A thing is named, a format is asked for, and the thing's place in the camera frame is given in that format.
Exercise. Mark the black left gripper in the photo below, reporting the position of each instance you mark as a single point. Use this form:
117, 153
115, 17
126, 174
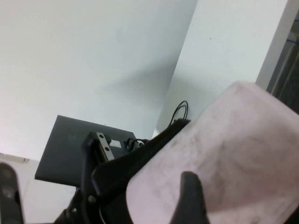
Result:
90, 163

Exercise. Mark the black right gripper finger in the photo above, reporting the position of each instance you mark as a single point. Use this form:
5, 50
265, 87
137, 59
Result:
191, 200

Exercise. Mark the pink plastic cup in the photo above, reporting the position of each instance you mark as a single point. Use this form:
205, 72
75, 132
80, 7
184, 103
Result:
233, 151

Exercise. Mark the white label sticker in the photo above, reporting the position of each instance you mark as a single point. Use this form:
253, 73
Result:
115, 143

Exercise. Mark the dark window pane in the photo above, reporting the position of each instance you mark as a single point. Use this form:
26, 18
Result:
289, 70

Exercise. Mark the grey door frame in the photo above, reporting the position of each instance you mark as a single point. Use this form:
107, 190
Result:
276, 46

